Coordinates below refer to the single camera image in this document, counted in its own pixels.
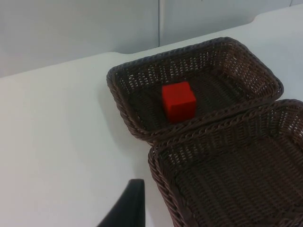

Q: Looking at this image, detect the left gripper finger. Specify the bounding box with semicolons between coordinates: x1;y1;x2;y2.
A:
97;179;145;227

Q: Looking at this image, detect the dark brown wicker basket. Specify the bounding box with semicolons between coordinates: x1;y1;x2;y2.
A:
106;36;285;144
148;98;303;227

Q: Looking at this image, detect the red cube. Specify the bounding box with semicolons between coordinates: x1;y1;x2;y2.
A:
161;81;197;124

